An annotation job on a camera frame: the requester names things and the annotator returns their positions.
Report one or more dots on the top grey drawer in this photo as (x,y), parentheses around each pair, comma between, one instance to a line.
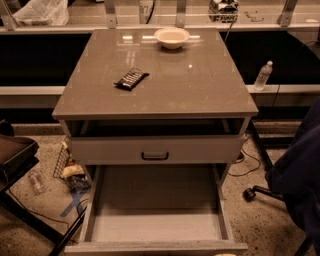
(156,150)

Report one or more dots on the clear plastic water bottle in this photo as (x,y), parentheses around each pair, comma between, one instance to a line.
(263,76)

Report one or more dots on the white paper bowl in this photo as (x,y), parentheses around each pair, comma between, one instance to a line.
(171,38)

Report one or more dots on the plastic bottle on floor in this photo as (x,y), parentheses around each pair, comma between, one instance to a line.
(35,180)

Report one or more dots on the dark blue cloth chair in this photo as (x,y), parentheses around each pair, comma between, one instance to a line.
(295,176)

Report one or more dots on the open middle grey drawer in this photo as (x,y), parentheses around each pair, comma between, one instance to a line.
(156,210)

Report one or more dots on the black white box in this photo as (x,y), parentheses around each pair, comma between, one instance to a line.
(225,11)

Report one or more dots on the grey drawer cabinet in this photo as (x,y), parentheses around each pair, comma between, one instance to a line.
(192,91)

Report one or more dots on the white plastic bag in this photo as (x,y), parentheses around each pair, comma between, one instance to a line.
(43,13)

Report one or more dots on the black snack bar wrapper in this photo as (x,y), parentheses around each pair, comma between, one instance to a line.
(131,79)

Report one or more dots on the wire basket with snacks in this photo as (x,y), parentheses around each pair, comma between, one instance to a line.
(68,171)

